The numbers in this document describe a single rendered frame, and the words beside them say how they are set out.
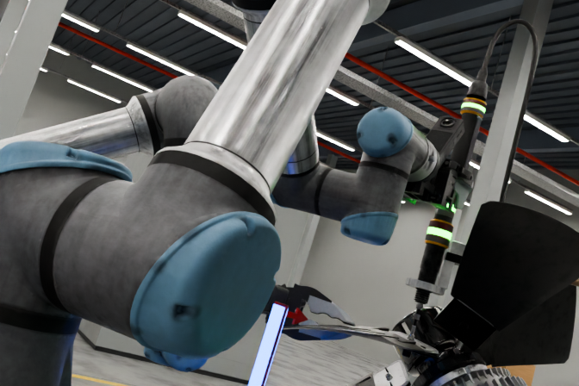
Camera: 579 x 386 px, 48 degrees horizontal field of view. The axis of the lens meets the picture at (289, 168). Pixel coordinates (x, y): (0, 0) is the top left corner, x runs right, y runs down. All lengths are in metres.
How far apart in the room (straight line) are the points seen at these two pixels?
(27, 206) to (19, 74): 4.72
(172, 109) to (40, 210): 0.57
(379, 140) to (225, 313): 0.50
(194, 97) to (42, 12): 4.32
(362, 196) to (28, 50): 4.51
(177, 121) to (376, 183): 0.34
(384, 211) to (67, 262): 0.53
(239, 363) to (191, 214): 7.42
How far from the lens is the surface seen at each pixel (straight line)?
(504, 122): 7.79
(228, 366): 7.84
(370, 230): 0.92
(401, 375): 1.28
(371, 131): 0.94
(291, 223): 7.90
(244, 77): 0.56
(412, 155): 0.96
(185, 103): 1.07
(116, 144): 1.17
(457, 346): 1.27
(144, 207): 0.49
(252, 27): 0.83
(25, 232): 0.54
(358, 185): 0.94
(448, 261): 1.20
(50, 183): 0.55
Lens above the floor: 1.22
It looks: 10 degrees up
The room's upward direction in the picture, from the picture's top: 18 degrees clockwise
